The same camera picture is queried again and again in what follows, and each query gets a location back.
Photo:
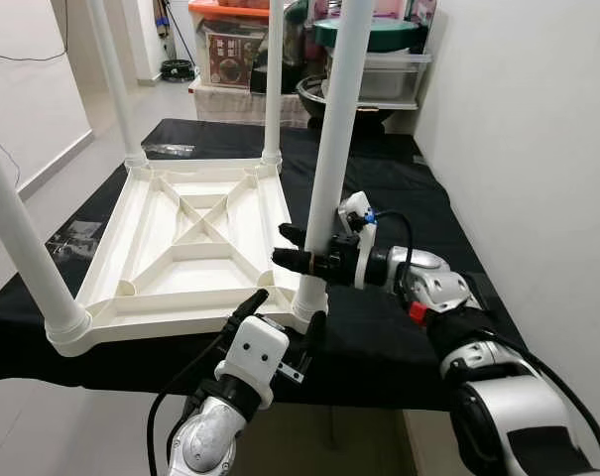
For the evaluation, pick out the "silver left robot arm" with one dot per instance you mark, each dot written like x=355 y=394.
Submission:
x=210 y=436

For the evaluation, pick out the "white ribbed plastic tabletop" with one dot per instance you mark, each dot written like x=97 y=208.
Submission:
x=195 y=273

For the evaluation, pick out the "black tablecloth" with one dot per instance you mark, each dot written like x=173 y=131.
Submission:
x=379 y=369

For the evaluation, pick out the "black wok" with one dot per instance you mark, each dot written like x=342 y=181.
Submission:
x=374 y=114

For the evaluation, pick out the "floral cloth covered stand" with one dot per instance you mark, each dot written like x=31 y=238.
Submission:
x=230 y=104

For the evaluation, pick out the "black bag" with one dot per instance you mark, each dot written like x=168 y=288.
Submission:
x=295 y=59

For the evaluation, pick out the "stainless steel container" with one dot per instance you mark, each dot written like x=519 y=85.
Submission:
x=394 y=77

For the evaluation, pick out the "green pot lid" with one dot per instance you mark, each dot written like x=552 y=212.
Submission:
x=389 y=35

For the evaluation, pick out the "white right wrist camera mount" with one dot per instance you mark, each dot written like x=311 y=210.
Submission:
x=357 y=213

